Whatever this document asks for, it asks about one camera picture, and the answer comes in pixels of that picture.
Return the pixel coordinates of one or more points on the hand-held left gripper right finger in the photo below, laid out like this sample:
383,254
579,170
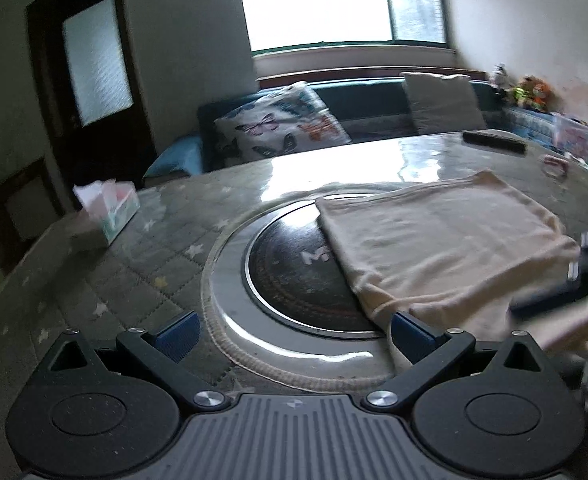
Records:
410,335

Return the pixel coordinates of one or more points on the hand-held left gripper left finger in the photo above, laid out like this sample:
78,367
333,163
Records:
176,334

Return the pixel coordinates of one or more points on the cream hoodie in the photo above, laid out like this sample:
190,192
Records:
449,240

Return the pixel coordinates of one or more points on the pale pink printed bag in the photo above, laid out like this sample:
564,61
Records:
576,137

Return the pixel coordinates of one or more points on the round black induction cooktop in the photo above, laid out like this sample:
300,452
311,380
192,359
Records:
284,270

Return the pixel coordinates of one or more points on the blue sofa blanket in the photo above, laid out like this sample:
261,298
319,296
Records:
529,127

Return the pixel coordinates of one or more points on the tissue box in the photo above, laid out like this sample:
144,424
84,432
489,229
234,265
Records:
116,207

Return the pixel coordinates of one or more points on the black remote control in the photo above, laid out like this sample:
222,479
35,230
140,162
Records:
494,141

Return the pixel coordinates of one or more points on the yellow plush toy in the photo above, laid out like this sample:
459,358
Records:
531,91

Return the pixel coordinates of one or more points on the blue cushion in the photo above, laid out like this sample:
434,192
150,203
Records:
176,157

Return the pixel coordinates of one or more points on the black and white plush toy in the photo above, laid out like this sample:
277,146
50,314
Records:
500,77

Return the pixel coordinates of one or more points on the beige pillow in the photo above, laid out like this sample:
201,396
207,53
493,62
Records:
441,102

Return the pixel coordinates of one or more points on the dark wooden cabinet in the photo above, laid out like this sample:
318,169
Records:
4,220

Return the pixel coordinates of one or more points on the butterfly print pillow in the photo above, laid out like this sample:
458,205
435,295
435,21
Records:
274,125

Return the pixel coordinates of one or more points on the dark teal sofa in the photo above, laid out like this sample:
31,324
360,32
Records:
369,100

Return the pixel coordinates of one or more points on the dark wooden door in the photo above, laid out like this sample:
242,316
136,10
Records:
94,60

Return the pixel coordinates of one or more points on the window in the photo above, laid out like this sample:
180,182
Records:
334,0

